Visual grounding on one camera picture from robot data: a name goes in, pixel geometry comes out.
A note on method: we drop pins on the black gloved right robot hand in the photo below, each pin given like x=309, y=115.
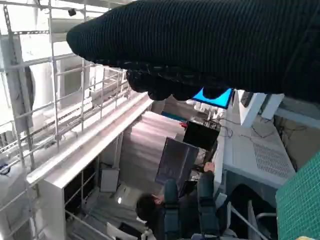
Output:
x=200, y=45

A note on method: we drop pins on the monitor with blue screen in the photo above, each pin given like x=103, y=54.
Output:
x=225, y=100

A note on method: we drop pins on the black monitor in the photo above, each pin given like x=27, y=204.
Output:
x=200, y=135

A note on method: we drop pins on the grey dark screen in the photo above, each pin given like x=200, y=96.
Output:
x=175, y=160

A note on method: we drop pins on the white perforated cabinet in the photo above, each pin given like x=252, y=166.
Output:
x=262, y=155

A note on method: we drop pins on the small white board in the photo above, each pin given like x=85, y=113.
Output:
x=109, y=180

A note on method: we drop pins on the person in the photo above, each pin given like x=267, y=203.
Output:
x=185, y=212

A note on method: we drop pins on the green cutting mat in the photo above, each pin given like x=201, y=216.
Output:
x=300, y=200

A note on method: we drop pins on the white shelving unit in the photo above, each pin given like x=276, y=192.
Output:
x=52, y=192

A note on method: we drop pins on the black security camera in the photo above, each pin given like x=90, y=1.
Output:
x=72, y=12

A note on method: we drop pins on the white metal grid frame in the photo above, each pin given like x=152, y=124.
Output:
x=53, y=75

